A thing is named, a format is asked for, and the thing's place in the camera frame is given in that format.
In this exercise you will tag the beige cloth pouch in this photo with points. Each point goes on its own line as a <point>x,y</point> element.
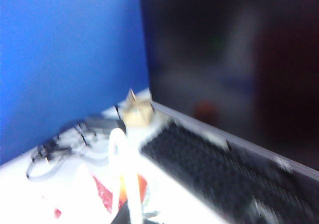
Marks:
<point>137,114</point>

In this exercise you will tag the wrinkled orange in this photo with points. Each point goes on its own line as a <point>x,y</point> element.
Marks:
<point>142,186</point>

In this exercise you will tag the red printed paper bag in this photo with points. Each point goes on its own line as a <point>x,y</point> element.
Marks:
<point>122,154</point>

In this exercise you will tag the black keyboard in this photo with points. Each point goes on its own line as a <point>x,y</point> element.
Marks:
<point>224,174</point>

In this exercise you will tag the large black computer monitor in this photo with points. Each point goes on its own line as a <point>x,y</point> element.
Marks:
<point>224,59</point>

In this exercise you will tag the blue office partition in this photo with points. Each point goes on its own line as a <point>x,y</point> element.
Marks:
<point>62,59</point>

